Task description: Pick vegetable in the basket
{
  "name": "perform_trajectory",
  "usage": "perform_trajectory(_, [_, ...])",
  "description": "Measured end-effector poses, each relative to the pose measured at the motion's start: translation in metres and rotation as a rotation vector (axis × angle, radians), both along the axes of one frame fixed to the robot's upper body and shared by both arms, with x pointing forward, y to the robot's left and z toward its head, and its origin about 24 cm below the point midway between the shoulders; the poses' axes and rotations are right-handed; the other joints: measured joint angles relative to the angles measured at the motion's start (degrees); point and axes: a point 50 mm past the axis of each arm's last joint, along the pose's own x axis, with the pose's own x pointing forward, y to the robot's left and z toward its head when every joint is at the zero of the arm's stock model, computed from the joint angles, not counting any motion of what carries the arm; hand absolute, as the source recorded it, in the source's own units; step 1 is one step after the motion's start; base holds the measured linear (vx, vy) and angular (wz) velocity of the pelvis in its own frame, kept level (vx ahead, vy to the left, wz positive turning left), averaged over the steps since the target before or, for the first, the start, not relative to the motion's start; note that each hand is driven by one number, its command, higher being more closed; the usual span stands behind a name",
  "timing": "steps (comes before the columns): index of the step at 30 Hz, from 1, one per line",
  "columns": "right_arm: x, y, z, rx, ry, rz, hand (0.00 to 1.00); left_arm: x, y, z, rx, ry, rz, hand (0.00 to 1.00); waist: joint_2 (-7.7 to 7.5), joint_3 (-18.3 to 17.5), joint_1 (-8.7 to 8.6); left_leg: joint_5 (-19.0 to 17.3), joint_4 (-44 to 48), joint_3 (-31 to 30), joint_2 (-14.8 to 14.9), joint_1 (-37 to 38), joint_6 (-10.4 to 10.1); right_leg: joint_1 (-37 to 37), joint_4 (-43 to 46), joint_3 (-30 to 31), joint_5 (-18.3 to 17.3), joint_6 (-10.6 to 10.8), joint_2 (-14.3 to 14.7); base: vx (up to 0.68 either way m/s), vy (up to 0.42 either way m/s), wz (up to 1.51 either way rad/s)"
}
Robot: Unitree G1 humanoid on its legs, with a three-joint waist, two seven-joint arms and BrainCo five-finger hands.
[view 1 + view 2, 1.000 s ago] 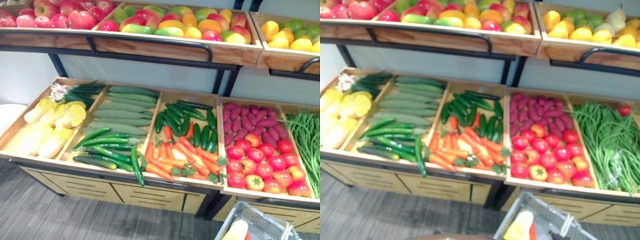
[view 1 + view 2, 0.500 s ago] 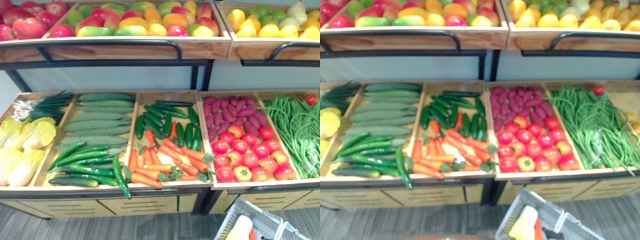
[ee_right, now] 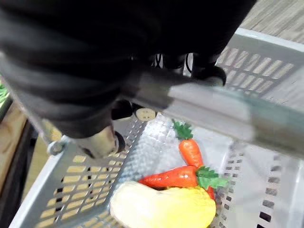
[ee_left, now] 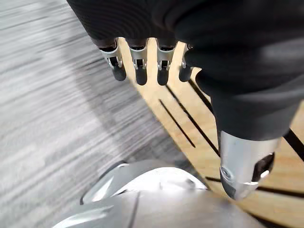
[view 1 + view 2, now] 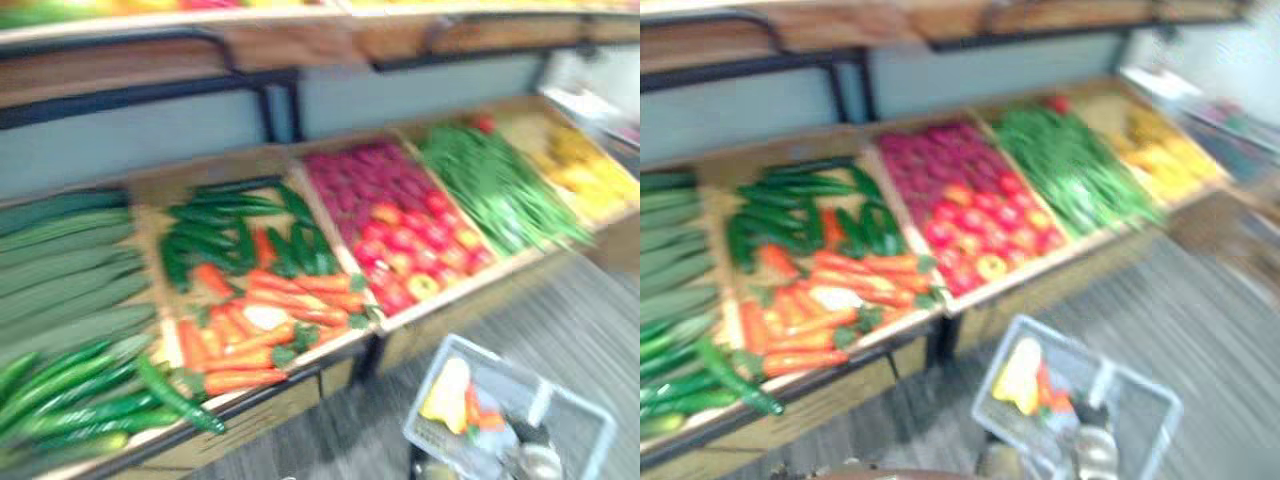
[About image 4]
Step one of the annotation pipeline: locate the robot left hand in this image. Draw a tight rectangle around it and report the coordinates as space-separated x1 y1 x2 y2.
66 0 304 200

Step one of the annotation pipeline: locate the silver robot leg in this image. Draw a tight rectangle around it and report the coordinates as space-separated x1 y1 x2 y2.
51 159 266 228

